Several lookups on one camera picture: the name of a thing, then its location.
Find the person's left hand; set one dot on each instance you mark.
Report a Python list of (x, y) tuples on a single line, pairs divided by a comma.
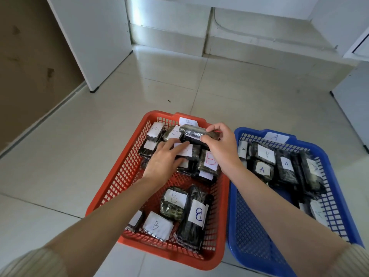
[(163, 164)]

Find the person's right hand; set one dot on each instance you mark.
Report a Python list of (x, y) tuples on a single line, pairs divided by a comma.
[(226, 149)]

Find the person's right thumb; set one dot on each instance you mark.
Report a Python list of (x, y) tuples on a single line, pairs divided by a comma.
[(208, 138)]

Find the person's left thumb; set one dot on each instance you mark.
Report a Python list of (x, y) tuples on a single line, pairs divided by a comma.
[(181, 148)]

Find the person's right forearm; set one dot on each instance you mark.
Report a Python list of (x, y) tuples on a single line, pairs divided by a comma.
[(276, 219)]

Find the person's left forearm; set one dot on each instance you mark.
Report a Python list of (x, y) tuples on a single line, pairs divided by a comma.
[(115, 216)]

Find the white paper basket label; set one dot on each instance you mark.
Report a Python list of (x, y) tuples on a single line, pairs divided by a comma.
[(188, 122), (276, 137)]

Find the pile of dark labelled packets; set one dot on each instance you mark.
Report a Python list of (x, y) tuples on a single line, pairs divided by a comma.
[(209, 163), (285, 170)]

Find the red plastic mesh basket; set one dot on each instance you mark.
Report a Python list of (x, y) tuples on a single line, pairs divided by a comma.
[(126, 173)]

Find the green-dark packet white label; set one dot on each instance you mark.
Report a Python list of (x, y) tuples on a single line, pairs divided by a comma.
[(170, 210)]

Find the flat packet large white label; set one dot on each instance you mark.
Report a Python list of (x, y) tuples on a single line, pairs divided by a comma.
[(157, 226)]

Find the small dark packet white label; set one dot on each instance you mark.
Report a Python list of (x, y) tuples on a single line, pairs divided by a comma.
[(135, 222)]

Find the long black packet white label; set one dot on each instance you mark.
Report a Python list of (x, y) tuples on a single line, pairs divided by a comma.
[(188, 236)]

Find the blue plastic mesh basket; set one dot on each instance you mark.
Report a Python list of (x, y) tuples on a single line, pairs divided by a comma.
[(253, 236)]

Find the white door panel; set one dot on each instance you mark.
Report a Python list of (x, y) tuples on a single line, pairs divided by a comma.
[(92, 34)]

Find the beige knit sleeve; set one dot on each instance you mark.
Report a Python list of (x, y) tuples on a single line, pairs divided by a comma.
[(31, 263), (351, 263)]

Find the white window frame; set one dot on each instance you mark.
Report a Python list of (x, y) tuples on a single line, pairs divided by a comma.
[(359, 46)]

